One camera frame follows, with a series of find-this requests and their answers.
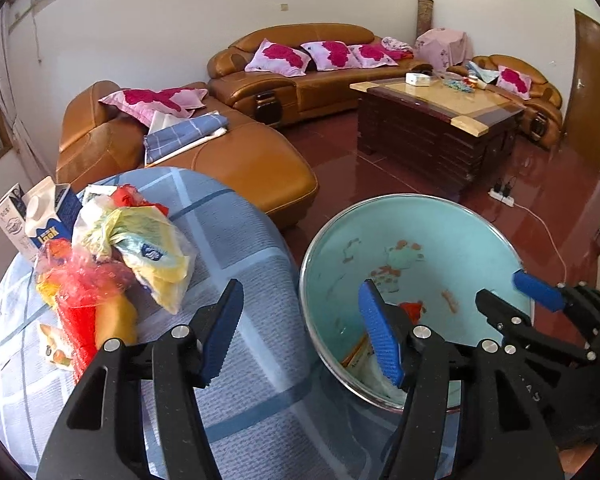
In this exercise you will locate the blue plaid tablecloth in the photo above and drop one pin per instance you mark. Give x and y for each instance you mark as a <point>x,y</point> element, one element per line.
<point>260,285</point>

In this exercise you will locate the brown leather armchair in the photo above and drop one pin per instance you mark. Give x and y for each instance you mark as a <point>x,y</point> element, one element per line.
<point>535,110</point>

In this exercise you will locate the pink cloth cover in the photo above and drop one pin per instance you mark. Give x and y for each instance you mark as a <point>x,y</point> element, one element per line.
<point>442,45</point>

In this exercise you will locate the orange yellow sponge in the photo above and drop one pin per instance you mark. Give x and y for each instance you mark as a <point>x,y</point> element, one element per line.
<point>117,320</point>

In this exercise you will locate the dark wooden coffee table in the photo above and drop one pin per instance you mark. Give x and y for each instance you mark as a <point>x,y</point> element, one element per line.
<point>420,135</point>

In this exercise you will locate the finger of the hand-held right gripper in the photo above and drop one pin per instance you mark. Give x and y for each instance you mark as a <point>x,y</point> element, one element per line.
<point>537,287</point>
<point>500,310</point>

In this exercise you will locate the rolled mat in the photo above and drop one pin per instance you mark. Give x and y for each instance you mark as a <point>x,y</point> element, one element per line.
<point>425,17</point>

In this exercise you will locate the pink floral blanket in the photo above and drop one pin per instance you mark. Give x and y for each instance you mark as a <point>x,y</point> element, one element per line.
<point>397,47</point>

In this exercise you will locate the white power strip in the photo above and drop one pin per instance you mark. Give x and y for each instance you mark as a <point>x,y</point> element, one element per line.
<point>502,197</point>

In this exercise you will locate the light blue enamel basin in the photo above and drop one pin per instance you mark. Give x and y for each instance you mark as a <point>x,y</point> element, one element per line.
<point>430,240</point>

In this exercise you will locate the pile of small colourful beads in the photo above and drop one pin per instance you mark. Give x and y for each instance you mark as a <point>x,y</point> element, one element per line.
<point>457,85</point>

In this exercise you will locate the folded white cloth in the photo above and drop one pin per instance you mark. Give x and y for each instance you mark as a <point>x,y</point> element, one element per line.
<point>162,121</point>

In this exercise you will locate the long brown leather sofa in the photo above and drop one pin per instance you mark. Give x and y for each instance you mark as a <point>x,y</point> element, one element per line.
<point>325,90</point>

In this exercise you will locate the white curtain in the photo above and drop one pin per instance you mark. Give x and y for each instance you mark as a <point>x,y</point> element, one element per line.
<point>10,70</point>

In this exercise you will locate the blue and white milk carton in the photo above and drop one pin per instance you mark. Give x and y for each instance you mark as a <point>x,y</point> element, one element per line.
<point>47,215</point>

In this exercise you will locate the yellow plastic bag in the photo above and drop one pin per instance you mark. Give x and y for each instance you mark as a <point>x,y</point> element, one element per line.
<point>165,270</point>

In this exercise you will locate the red mesh bag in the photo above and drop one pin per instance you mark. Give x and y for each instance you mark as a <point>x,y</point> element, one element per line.
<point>80,335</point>

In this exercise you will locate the brown leather chaise sofa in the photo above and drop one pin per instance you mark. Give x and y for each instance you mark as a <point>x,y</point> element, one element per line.
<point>240,165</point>

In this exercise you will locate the small jar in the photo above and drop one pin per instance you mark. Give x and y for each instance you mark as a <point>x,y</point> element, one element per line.
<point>473,81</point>

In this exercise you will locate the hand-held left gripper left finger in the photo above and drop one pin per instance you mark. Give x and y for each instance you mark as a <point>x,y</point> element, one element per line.
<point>220,345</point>

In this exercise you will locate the printed snack packet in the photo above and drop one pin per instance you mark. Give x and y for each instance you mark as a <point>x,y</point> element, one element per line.
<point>55,347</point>

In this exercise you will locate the pink floral pillow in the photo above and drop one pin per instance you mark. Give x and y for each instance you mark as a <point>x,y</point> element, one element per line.
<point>332,55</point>
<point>372,55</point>
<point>150,102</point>
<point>514,82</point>
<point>277,57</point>

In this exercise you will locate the brown wooden door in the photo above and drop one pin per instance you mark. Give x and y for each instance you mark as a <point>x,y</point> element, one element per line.
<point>592,90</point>

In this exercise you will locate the red crumpled plastic bag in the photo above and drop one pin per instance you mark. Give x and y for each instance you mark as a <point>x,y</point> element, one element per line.
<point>135,200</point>

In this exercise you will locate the white tissue box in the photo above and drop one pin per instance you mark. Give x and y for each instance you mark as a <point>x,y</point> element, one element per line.
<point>417,79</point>

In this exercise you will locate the white plastic bag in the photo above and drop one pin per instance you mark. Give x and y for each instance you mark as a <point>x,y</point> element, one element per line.
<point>97,225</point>

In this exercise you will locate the light blue cloth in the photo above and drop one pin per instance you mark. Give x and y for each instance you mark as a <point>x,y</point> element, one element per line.
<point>485,72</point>

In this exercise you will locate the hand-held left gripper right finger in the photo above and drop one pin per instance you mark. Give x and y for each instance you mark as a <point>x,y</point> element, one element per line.
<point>380,330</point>

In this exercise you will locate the folded blue plaid sheet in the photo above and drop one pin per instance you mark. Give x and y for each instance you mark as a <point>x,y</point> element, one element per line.
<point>185,135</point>

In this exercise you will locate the pink translucent plastic bag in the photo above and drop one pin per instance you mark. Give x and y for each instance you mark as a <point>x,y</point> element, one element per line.
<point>90,272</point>

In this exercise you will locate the white packet with orange edge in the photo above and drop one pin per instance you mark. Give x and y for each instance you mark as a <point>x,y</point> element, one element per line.
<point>365,365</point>

